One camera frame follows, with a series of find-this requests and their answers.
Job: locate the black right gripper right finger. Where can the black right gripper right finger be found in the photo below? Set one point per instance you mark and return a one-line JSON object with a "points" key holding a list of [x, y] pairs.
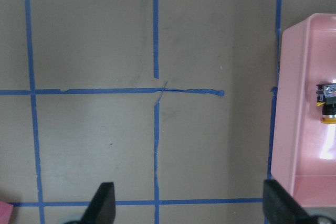
{"points": [[280, 208]]}

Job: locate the pink plastic bin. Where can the pink plastic bin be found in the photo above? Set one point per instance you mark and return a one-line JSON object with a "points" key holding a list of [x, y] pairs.
{"points": [[303, 153]]}

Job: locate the yellow push button switch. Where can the yellow push button switch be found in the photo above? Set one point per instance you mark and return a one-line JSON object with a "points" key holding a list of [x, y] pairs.
{"points": [[326, 99]]}

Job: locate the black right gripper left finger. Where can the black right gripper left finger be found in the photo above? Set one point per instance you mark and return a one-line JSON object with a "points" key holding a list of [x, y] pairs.
{"points": [[102, 208]]}

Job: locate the pink foam cube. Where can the pink foam cube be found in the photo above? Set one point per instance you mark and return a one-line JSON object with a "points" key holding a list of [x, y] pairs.
{"points": [[6, 210]]}

